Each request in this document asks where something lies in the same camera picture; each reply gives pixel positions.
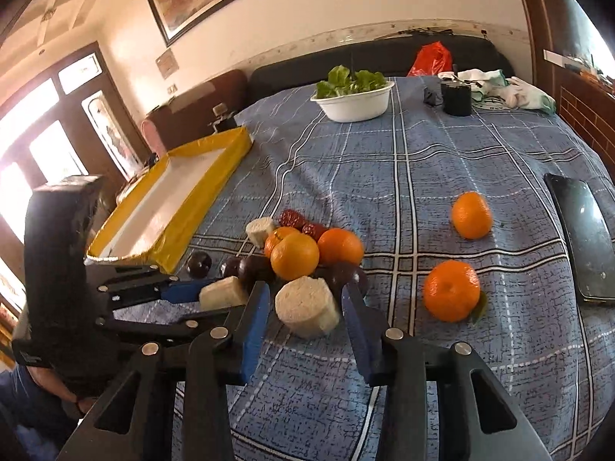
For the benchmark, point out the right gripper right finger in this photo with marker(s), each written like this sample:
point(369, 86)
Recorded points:
point(477, 418)

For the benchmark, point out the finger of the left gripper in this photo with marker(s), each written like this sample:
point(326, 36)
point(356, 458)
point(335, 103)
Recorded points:
point(124, 279)
point(181, 329)

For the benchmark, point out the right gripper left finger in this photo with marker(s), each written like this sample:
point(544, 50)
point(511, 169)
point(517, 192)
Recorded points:
point(133, 418)

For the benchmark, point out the white cylinder piece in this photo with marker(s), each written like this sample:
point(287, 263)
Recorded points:
point(258, 230)
point(307, 307)
point(225, 293)

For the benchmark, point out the white cylinder piece front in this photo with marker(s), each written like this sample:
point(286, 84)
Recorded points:
point(307, 307)

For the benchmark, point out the red date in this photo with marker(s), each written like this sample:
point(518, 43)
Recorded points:
point(314, 230)
point(292, 219)

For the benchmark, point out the left hand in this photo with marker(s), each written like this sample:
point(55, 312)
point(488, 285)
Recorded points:
point(47, 379)

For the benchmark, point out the yellow rimmed white tray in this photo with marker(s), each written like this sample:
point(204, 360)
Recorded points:
point(154, 223)

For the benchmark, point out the dark plum far left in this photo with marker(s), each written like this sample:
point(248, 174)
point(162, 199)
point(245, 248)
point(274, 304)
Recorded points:
point(198, 265)

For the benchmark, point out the small dark plum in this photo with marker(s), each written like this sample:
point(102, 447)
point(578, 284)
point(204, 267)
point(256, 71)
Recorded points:
point(230, 267)

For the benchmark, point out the dark plum middle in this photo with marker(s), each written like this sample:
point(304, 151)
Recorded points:
point(253, 269)

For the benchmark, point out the white cylinder piece back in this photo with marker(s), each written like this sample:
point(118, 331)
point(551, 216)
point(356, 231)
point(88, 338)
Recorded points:
point(258, 230)

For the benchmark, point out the orange front of pile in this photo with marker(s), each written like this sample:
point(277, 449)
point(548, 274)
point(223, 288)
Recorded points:
point(297, 255)

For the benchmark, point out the orange of pile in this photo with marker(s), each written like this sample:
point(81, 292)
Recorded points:
point(297, 255)
point(336, 245)

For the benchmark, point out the orange near right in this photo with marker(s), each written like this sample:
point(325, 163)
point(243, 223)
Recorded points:
point(451, 291)

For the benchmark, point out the orange behind pile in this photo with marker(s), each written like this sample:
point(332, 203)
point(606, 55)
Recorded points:
point(275, 237)

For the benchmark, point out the dark plum right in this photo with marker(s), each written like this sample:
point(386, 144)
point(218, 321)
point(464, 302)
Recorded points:
point(337, 275)

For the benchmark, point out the wooden door with windows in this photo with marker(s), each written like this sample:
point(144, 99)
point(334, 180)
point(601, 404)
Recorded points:
point(68, 120)

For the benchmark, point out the brown armchair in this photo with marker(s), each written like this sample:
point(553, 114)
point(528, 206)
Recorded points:
point(192, 114)

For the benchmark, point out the orange right of pile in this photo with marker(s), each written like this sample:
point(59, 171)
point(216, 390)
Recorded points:
point(336, 245)

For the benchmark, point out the blue plaid tablecloth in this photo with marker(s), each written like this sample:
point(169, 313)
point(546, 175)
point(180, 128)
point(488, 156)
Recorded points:
point(392, 181)

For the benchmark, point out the orange far right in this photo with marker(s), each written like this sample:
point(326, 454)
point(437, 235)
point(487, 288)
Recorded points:
point(471, 216)

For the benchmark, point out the black sofa backrest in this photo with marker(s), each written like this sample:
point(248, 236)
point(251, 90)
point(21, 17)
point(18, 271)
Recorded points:
point(391, 56)

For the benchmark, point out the white bowl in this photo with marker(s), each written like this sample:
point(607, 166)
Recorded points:
point(357, 107)

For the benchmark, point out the green lettuce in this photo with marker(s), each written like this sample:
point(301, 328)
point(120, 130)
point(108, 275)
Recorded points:
point(342, 81)

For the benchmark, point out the black cylindrical cup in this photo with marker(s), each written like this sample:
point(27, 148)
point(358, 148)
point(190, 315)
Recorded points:
point(456, 97)

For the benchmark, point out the small black object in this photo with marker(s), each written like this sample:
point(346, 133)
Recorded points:
point(431, 97)

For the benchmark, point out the white green cloth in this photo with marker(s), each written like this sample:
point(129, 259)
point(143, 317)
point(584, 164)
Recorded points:
point(492, 90)

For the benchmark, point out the red plastic bag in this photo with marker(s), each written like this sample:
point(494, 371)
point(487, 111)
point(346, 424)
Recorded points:
point(432, 59)

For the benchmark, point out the wall certificate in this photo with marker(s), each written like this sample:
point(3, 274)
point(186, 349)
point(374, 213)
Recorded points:
point(167, 64)

